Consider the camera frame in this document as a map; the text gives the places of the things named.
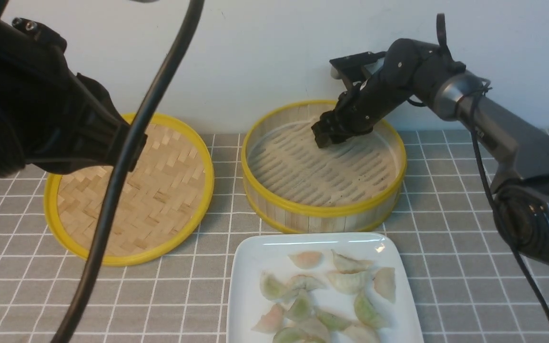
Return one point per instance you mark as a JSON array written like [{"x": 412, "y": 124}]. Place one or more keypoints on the bamboo steamer basket yellow rim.
[{"x": 296, "y": 187}]

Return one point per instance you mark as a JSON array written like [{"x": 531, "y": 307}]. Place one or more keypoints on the green dumpling plate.
[
  {"x": 333, "y": 322},
  {"x": 293, "y": 334},
  {"x": 367, "y": 314}
]

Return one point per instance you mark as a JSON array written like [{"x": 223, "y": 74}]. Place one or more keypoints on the white square plate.
[{"x": 270, "y": 254}]

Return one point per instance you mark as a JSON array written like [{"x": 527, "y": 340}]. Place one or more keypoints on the pink dumpling plate left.
[{"x": 272, "y": 321}]

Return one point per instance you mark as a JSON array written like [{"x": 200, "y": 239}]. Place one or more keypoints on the bamboo steamer lid yellow rim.
[{"x": 163, "y": 200}]

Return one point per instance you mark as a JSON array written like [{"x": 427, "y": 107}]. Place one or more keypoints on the pink dumpling plate top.
[{"x": 306, "y": 260}]

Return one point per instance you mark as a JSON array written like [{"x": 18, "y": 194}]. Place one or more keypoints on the pale pink dumpling right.
[{"x": 384, "y": 283}]

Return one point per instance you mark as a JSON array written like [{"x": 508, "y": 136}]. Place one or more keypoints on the white dumpling plate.
[
  {"x": 361, "y": 334},
  {"x": 349, "y": 283},
  {"x": 348, "y": 265}
]

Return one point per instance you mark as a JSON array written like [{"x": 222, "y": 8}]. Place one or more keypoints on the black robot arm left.
[{"x": 50, "y": 117}]

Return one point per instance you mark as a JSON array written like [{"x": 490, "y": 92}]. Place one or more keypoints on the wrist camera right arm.
[{"x": 356, "y": 68}]

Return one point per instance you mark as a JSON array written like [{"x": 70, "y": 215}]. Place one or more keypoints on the pale dumpling plate bottom centre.
[{"x": 315, "y": 331}]

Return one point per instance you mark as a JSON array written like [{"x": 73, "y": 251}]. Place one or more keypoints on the white dumpling plate centre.
[{"x": 349, "y": 283}]

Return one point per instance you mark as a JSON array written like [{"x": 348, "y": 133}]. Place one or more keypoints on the green dumpling plate lower centre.
[{"x": 333, "y": 322}]

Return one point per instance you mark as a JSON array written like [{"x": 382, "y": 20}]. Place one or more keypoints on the white dumpling plate top right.
[{"x": 348, "y": 265}]

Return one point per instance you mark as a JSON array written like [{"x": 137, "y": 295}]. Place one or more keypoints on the green dumpling plate right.
[{"x": 367, "y": 314}]

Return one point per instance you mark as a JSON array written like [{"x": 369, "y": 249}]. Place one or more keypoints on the green dumpling plate bottom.
[{"x": 293, "y": 334}]

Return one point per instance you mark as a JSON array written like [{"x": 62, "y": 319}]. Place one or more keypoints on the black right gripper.
[{"x": 359, "y": 109}]

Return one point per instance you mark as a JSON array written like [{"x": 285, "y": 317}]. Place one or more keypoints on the pink dumpling plate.
[
  {"x": 272, "y": 321},
  {"x": 306, "y": 260}
]

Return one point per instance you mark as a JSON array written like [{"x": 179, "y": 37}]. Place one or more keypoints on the white dumpling plate bottom right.
[{"x": 361, "y": 334}]

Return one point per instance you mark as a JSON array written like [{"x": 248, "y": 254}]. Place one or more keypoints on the pale green dumpling centre left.
[{"x": 305, "y": 282}]

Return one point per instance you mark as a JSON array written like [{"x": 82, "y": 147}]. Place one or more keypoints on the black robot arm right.
[{"x": 521, "y": 182}]

